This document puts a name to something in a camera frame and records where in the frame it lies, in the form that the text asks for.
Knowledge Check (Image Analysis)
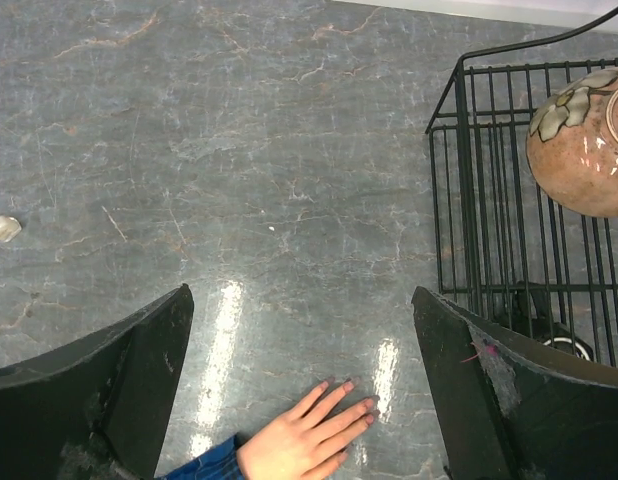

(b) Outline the pink floral ceramic bowl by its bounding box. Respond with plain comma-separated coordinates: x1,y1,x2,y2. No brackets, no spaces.
526,67,618,218

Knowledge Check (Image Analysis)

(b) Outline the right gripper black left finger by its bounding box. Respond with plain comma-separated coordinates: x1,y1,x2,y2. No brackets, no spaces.
0,285,194,479

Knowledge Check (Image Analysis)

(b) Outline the black cup in rack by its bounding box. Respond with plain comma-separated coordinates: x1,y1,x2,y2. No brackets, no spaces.
506,290,594,361

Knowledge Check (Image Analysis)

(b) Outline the blue plaid sleeved forearm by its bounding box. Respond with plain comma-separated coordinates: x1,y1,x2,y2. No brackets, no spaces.
160,435,246,480

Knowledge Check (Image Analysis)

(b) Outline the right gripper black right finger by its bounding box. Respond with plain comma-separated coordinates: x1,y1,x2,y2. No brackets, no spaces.
412,287,618,479

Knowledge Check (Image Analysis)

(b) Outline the person's bare hand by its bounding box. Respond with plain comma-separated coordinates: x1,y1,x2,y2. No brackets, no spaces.
237,380,378,479

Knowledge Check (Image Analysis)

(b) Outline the black wire dish rack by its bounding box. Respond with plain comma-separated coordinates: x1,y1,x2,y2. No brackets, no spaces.
425,47,618,371

